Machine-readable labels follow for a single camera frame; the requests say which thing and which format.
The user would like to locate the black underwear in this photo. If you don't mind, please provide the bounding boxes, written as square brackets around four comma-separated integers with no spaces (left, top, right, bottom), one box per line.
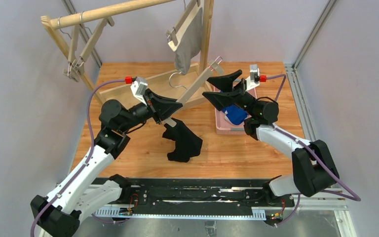
[162,118,203,162]

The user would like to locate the wooden clip hanger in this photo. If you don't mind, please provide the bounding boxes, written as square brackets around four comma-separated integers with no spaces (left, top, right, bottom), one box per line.
[73,16,114,72]

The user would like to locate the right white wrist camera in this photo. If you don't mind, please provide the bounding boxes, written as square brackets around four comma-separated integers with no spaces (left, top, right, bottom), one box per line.
[245,64,261,91]

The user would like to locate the aluminium frame post left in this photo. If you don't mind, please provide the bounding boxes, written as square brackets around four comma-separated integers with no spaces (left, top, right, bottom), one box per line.
[61,0,103,68]

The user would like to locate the grey underwear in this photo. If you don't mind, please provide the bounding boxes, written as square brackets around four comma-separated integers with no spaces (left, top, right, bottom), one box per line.
[174,8,203,75]

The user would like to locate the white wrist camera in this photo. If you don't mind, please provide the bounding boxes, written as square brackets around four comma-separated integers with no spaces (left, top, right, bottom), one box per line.
[130,77,148,105]
[245,64,261,91]

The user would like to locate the aluminium frame post right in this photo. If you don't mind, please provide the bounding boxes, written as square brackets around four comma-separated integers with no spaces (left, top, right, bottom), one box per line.
[284,0,338,141]

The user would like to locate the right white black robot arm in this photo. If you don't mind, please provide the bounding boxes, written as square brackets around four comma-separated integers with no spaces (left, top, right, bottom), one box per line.
[203,70,337,199]

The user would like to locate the wooden hanger with grey underwear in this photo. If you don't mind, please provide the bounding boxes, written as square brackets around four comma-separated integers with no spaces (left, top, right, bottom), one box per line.
[166,0,204,52]

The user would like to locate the wooden clothes rack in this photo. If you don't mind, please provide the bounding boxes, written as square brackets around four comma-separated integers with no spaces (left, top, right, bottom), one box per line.
[40,0,214,103]

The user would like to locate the wooden hanger with black underwear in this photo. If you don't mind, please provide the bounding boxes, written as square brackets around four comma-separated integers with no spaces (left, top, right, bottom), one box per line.
[163,56,225,128]

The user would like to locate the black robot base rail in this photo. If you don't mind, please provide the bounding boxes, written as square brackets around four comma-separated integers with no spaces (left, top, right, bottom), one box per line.
[68,177,306,217]

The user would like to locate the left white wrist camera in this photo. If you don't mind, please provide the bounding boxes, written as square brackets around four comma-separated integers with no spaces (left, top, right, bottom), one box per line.
[130,77,148,105]

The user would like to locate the blue white underwear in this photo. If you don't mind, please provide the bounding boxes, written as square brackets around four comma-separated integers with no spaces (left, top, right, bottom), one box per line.
[221,105,248,126]

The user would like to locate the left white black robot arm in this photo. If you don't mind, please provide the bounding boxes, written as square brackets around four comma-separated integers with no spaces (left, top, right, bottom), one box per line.
[30,89,183,237]

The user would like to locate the aluminium frame post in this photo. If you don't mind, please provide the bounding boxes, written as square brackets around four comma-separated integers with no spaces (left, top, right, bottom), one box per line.
[284,0,338,141]
[61,0,103,68]

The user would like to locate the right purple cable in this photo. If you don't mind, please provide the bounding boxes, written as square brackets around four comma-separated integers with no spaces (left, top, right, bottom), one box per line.
[265,74,362,226]

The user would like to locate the empty wooden hanger left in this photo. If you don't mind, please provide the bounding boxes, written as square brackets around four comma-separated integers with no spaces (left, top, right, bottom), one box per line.
[57,17,79,82]

